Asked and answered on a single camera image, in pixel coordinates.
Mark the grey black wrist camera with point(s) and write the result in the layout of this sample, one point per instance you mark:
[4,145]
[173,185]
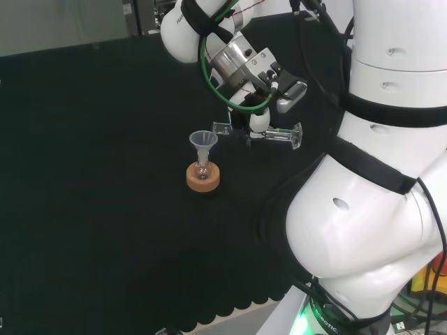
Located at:
[292,94]

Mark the clear glass graduated cylinder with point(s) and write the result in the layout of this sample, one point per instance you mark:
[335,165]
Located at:
[279,134]

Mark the translucent plastic funnel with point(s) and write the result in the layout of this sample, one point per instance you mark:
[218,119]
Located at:
[202,139]

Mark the clear glass round-bottom flask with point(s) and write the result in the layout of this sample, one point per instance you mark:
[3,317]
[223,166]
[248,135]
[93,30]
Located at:
[203,171]

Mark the black cloth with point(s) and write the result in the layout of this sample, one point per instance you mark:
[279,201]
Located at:
[104,174]

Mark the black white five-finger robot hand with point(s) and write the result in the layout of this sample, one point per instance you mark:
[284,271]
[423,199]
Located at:
[259,122]

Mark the yellow stop button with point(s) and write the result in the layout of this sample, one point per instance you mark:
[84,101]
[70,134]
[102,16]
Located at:
[424,279]

